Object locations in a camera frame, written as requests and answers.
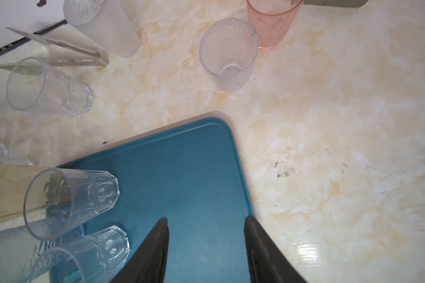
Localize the clear glass back tall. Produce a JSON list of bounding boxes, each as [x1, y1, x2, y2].
[[63, 0, 140, 58]]

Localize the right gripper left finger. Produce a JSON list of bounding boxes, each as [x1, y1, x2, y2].
[[112, 217, 170, 283]]

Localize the metal serving tongs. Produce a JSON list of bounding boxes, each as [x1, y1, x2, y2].
[[7, 27, 109, 67]]

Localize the teal rectangular tray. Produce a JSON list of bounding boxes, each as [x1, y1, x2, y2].
[[64, 117, 253, 283]]

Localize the pink plastic cup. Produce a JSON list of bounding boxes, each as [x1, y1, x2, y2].
[[247, 0, 305, 49]]

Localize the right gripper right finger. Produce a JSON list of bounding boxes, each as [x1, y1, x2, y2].
[[244, 216, 306, 283]]

